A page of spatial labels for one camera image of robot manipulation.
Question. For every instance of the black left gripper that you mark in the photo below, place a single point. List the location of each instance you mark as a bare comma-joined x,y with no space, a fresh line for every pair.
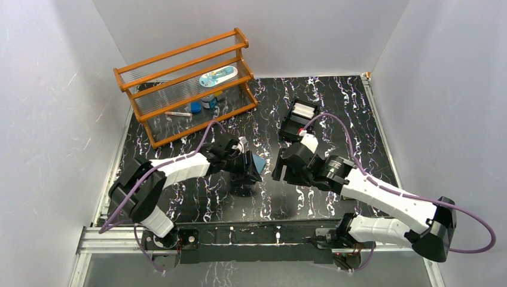
246,168

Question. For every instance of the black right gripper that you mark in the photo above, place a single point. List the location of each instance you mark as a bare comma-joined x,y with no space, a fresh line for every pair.
288,176

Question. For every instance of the blue card holder wallet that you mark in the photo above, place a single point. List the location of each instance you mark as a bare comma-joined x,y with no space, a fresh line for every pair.
259,163

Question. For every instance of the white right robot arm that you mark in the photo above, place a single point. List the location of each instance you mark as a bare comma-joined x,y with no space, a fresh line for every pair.
425,227

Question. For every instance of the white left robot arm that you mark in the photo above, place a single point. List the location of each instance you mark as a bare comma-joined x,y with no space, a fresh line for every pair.
138,189

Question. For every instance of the black card tray box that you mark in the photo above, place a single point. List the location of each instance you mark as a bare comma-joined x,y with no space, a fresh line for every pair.
299,114

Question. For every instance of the small blue lidded jar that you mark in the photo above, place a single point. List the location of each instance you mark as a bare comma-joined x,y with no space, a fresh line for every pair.
209,102

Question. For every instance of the blue small box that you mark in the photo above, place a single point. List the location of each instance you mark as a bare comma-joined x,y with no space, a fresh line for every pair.
195,107

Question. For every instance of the white orange marker pen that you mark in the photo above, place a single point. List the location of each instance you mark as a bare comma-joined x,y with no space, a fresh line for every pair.
179,114

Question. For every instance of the white blue packaged item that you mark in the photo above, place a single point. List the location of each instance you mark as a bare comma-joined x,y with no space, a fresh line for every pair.
218,76

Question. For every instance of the orange wooden shelf rack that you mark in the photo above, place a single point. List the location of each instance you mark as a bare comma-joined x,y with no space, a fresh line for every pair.
169,82

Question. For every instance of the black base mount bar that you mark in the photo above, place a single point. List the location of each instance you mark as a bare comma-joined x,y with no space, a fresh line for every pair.
314,240

